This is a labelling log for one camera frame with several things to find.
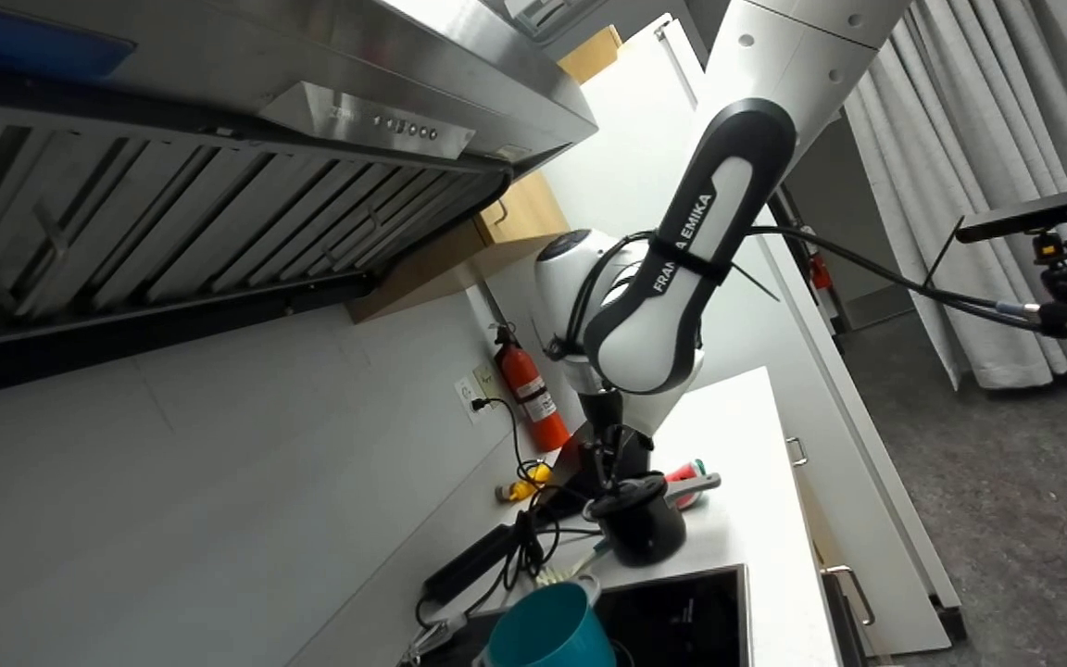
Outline white curtains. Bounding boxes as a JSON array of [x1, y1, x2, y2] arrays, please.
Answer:
[[842, 0, 1067, 397]]

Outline kitchen base cabinets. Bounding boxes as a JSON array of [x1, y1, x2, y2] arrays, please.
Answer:
[[649, 10, 970, 660]]

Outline grey door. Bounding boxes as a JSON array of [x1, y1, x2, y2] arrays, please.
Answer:
[[786, 116, 917, 334]]

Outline black power adapter brick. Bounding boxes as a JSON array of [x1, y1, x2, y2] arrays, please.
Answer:
[[418, 529, 524, 615]]

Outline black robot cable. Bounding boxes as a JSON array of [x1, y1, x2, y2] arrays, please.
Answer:
[[748, 220, 1067, 350]]

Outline black coiled cable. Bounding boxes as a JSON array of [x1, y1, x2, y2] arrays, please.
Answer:
[[501, 508, 571, 598]]

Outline glass pot lid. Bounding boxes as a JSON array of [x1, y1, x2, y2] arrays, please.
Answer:
[[582, 472, 674, 523]]

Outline teal pot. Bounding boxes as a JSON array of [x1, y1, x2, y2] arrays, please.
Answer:
[[471, 581, 637, 667]]

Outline stainless steel range hood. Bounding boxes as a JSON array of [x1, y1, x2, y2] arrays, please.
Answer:
[[0, 0, 599, 405]]

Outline small red fire extinguisher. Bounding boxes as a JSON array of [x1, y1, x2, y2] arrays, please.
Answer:
[[799, 230, 838, 300]]

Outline built-in black oven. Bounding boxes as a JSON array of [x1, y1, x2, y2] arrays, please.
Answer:
[[817, 563, 890, 667]]

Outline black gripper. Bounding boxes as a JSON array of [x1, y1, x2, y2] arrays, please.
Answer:
[[573, 389, 653, 494]]

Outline black pot with grey handle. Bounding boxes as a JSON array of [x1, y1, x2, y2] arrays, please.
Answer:
[[590, 472, 726, 570]]

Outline black stereo camera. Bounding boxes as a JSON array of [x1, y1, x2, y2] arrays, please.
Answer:
[[952, 181, 1067, 247]]

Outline wall outlet with plug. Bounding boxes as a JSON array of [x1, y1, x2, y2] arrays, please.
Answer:
[[452, 376, 495, 423]]

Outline yellow orange plug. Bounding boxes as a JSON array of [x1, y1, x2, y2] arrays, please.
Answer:
[[491, 459, 560, 508]]

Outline blue panel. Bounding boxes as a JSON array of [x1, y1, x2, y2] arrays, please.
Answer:
[[0, 0, 142, 90]]

